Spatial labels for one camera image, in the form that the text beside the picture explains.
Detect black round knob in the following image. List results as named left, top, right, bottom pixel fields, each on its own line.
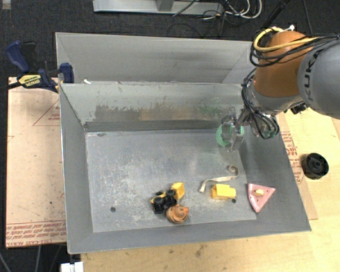
left=301, top=152, right=330, bottom=180

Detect grey metal bin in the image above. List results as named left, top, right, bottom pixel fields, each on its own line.
left=55, top=32, right=312, bottom=254

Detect beige curled ribbon strip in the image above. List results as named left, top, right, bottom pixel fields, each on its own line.
left=198, top=165, right=240, bottom=193

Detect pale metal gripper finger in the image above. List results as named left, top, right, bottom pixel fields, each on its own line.
left=220, top=114, right=235, bottom=149
left=231, top=125, right=245, bottom=152

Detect brown cardboard board red print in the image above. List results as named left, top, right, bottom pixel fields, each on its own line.
left=5, top=76, right=319, bottom=249

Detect green round cup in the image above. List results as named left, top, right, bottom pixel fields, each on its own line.
left=215, top=122, right=244, bottom=149

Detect yellow block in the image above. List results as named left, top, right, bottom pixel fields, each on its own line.
left=211, top=183, right=237, bottom=201

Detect yellow toy truck black wheels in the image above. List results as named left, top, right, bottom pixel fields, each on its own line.
left=150, top=182, right=186, bottom=214

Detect pink triangular toy wedge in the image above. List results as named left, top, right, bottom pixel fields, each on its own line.
left=246, top=182, right=277, bottom=213

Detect orange-brown toy shell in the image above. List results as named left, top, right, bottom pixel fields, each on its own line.
left=165, top=203, right=190, bottom=224

